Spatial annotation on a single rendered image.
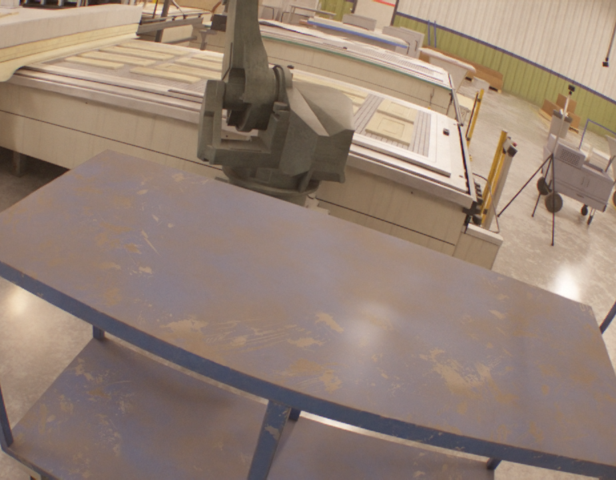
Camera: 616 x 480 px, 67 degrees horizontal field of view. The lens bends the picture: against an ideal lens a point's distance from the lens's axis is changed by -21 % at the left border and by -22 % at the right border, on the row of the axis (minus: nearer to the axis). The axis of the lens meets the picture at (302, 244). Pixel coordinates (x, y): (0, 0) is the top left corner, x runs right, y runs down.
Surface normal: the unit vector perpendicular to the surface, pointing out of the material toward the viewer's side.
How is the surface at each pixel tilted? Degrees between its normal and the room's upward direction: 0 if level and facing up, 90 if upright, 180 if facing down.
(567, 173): 90
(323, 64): 90
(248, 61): 33
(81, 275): 0
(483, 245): 90
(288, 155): 90
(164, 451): 0
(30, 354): 0
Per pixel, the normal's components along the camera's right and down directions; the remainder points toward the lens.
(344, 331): 0.23, -0.86
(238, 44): 0.37, -0.20
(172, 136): -0.24, 0.40
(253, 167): 0.29, 0.51
